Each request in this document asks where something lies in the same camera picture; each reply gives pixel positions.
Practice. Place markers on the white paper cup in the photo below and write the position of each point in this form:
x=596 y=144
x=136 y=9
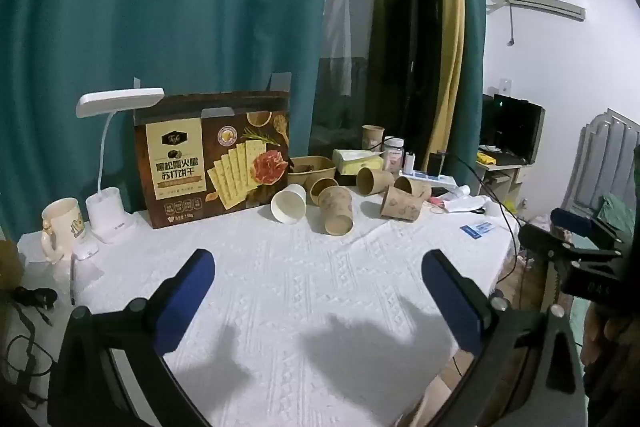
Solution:
x=289 y=207

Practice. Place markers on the black box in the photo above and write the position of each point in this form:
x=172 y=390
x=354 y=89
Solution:
x=436 y=164

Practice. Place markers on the grey ribbed panel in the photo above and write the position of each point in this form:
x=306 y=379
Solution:
x=605 y=152

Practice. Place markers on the person's right hand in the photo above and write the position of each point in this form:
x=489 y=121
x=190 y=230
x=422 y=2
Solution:
x=607 y=332

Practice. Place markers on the brown patterned paper cup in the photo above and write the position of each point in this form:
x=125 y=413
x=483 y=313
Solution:
x=402 y=206
x=335 y=207
x=417 y=187

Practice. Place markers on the white desk lamp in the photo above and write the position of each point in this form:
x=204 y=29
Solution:
x=120 y=99

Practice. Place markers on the clear jar white lid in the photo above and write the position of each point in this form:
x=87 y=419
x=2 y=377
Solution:
x=393 y=156

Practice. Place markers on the white power strip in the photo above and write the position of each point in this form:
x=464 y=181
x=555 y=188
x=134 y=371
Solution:
x=435 y=179

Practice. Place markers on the small white bottle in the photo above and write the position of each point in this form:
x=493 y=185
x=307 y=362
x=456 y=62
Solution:
x=409 y=164

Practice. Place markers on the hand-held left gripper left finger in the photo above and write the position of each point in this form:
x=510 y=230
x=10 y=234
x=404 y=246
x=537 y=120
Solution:
x=186 y=297

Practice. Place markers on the wooden computer desk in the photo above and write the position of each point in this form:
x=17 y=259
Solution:
x=505 y=177

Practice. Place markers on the brown fuzzy object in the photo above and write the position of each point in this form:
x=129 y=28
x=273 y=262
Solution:
x=10 y=264

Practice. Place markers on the narrow teal curtain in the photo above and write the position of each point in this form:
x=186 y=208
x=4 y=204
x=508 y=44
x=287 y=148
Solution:
x=474 y=32

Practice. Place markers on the small brown paper bowl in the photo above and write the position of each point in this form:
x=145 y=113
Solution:
x=320 y=192

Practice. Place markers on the black power plug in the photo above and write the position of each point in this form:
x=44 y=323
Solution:
x=32 y=297

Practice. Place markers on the crumpled white paper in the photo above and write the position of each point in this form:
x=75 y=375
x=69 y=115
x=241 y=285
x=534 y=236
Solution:
x=467 y=202

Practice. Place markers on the yellow tissue box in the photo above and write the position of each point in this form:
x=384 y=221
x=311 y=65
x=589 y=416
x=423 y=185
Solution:
x=357 y=163

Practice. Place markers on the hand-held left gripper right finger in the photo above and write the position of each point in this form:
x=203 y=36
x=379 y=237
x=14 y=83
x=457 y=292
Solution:
x=452 y=302

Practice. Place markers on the small white case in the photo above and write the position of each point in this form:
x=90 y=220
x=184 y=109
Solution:
x=87 y=251

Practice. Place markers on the black monitor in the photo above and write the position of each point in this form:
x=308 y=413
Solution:
x=515 y=127

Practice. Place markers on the black pen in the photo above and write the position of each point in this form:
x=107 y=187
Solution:
x=73 y=279

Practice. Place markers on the brown cracker box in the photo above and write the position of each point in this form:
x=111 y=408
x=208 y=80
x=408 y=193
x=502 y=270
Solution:
x=210 y=167

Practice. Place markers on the blue and white card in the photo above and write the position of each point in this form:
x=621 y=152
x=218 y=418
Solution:
x=475 y=229

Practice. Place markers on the white textured tablecloth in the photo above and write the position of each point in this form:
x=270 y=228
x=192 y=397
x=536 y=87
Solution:
x=310 y=287

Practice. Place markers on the white hanging garment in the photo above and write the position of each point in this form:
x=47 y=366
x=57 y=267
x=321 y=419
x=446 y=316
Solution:
x=337 y=37

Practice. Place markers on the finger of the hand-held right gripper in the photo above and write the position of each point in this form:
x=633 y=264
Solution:
x=545 y=239
x=580 y=221

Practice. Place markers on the yellow curtain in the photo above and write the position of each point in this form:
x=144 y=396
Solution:
x=450 y=32

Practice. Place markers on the plain brown paper cup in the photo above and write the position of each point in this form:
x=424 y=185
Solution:
x=377 y=181

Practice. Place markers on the green cloth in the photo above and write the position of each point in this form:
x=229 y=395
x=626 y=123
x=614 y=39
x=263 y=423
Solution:
x=620 y=212

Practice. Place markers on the white wall outlet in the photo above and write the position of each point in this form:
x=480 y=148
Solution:
x=506 y=87

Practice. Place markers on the large brown paper bowl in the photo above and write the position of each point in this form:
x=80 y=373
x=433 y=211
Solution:
x=310 y=169

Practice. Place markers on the tall brown paper cup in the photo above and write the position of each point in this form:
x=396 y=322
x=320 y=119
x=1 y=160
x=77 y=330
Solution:
x=373 y=141

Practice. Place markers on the cream ceramic mug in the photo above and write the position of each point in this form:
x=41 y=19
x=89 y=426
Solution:
x=62 y=222

